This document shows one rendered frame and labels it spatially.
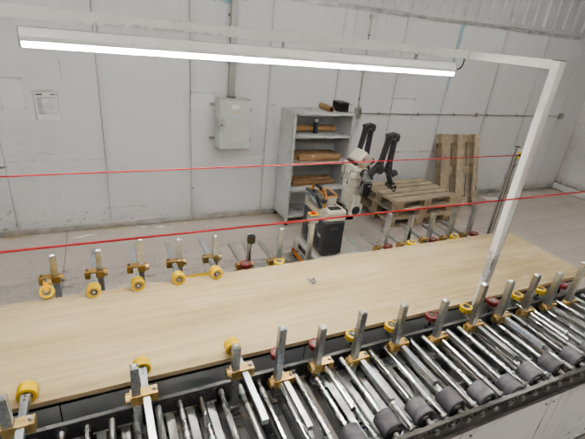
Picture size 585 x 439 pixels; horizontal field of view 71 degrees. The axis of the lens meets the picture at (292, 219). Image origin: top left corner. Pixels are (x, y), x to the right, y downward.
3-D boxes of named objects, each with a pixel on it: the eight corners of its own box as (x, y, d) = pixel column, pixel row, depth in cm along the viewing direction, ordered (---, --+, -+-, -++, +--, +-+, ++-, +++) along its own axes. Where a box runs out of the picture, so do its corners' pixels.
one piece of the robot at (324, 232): (319, 266, 449) (328, 195, 415) (298, 243, 494) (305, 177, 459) (345, 262, 462) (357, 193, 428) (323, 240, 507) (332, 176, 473)
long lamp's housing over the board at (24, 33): (23, 44, 179) (19, 24, 176) (442, 74, 277) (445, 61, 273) (19, 47, 169) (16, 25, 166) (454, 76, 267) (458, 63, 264)
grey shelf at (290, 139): (272, 212, 612) (281, 106, 548) (326, 207, 648) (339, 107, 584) (284, 225, 575) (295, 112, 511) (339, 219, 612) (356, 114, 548)
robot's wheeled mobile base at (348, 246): (312, 280, 448) (315, 260, 438) (290, 252, 500) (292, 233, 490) (365, 272, 475) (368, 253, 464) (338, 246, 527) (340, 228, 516)
